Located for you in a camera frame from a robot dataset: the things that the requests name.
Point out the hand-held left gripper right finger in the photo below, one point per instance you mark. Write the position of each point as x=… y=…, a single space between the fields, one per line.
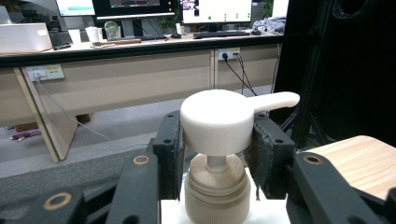
x=274 y=161

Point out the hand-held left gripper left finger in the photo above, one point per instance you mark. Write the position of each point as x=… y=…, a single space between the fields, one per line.
x=169 y=155

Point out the white pump bottle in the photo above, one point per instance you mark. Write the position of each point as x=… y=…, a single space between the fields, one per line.
x=218 y=121

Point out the beige office desk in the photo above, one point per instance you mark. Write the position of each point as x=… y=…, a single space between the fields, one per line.
x=124 y=81

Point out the black metal stand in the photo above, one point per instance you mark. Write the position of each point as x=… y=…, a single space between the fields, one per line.
x=308 y=77

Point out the black computer mouse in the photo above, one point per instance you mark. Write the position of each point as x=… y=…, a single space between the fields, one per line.
x=176 y=35

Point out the long black keyboard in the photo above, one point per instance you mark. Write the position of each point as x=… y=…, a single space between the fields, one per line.
x=221 y=34

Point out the black curtain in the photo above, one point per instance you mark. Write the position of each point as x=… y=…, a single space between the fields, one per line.
x=364 y=62

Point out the green glass jar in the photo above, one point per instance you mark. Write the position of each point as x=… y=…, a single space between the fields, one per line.
x=111 y=30

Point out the white paper cup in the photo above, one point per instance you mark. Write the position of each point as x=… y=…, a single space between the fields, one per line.
x=74 y=36
x=92 y=34

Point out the purple thing on floor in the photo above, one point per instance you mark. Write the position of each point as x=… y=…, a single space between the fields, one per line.
x=25 y=134

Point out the white power socket strip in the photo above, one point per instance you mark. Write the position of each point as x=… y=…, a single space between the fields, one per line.
x=45 y=72

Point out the dark screen computer monitor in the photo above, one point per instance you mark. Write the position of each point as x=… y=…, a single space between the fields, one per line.
x=134 y=8

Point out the bright screen computer monitor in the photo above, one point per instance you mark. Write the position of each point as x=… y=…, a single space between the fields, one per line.
x=216 y=11

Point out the small computer monitor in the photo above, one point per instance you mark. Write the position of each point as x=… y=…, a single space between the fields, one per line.
x=75 y=7

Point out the white storage box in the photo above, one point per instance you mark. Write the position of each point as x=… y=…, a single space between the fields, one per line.
x=23 y=37

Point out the white wall socket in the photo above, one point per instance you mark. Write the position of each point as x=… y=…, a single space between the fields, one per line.
x=229 y=53

